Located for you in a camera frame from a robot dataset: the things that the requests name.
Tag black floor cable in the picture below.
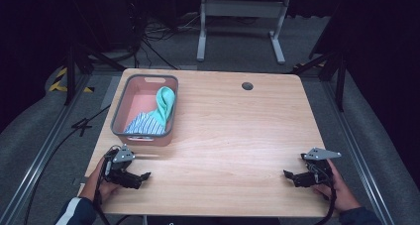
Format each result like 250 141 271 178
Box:
22 103 112 225

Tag aluminium floor rail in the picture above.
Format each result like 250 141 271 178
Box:
320 79 395 225
0 74 92 225

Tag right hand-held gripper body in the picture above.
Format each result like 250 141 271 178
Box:
300 147 343 188

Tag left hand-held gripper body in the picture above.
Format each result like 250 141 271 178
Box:
103 144 137 183

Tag yellow black floor tape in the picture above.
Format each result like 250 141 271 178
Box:
48 66 95 94

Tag blue white striped cloth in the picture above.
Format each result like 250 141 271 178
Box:
123 111 167 136

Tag black tripod stand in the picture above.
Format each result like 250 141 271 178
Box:
63 41 128 106
291 48 349 113

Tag teal cloth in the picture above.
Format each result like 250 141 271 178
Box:
147 85 176 126

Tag white metal desk frame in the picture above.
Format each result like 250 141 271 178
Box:
196 0 292 66

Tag hand-held gripper cable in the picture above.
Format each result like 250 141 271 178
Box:
313 164 338 225
93 149 115 225

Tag black tape cross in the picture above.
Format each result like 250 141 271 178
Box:
70 117 94 138

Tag person's right hand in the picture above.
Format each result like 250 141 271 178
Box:
312 159 362 213

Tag bundle of floor cables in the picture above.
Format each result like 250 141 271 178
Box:
133 11 202 70

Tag person's left hand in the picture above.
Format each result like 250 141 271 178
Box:
79 157 121 203

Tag pink basket with grey rim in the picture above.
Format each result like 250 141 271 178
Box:
110 73 179 148

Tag right hand-held gripper cable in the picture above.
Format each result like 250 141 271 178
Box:
313 164 338 225

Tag left hand-held gripper cable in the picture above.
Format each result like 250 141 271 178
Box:
93 149 115 225

